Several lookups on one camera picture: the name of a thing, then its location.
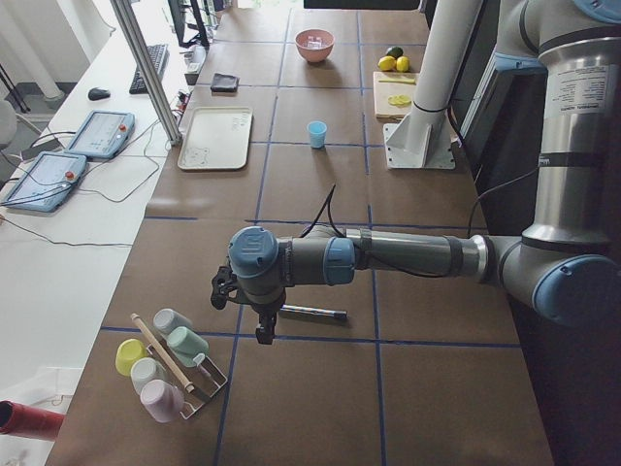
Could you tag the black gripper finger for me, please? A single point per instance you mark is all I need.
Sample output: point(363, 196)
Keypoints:
point(265, 329)

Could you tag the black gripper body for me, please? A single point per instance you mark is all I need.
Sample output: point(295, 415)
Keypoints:
point(266, 308)

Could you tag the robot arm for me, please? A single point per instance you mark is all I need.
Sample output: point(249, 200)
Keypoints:
point(558, 265)

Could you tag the mint green cup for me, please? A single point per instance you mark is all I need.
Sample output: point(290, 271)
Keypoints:
point(186, 345)

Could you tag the grey cup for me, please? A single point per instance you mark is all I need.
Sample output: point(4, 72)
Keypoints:
point(167, 320)

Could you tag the pink cup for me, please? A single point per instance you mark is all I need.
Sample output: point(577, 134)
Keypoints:
point(162, 400)

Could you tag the white cup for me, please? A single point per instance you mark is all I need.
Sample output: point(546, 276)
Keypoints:
point(145, 370)

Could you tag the yellow cup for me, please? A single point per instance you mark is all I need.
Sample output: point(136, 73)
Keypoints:
point(127, 354)

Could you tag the light blue plastic cup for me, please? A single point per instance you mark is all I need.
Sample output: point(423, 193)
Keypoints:
point(317, 131)

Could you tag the pile of clear ice cubes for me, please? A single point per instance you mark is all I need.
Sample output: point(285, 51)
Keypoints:
point(314, 43)

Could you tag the cream bear tray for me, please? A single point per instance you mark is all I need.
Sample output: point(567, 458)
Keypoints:
point(217, 138)

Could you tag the grey folded cloth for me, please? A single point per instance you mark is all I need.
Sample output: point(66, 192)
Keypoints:
point(224, 83)

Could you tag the far blue teach pendant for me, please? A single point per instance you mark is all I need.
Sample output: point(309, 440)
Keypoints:
point(102, 135)

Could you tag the blue teach pendant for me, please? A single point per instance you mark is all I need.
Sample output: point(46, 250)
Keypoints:
point(47, 183)
point(102, 135)

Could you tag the lemon slices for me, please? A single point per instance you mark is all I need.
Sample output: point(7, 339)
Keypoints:
point(400, 100)

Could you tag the bamboo cutting board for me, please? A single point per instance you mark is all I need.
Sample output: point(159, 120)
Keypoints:
point(383, 90)

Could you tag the near blue teach pendant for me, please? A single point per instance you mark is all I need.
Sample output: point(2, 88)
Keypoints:
point(47, 183)

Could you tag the yellow plastic knife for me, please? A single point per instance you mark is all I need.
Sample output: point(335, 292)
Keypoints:
point(401, 81)

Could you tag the pink bowl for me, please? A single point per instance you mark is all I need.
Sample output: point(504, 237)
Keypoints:
point(314, 56)

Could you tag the yellow lemon near board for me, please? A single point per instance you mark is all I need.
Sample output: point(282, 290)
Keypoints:
point(387, 63)

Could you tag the black computer mouse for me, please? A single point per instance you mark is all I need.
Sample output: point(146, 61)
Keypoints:
point(97, 94)

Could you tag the yellow lemon far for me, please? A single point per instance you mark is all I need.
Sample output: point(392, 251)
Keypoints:
point(402, 64)

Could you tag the red cylinder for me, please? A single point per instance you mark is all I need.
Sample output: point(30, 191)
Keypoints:
point(29, 422)

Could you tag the green lime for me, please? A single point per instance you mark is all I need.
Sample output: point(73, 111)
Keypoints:
point(395, 52)

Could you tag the black monitor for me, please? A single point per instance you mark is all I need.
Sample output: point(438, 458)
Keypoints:
point(188, 23)

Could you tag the white wire cup rack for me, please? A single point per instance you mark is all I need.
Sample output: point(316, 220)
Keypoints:
point(204, 381)

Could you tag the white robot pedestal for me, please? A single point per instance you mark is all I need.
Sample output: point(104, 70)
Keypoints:
point(422, 139)

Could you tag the aluminium frame post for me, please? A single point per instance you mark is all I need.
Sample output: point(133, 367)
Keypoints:
point(136, 42)

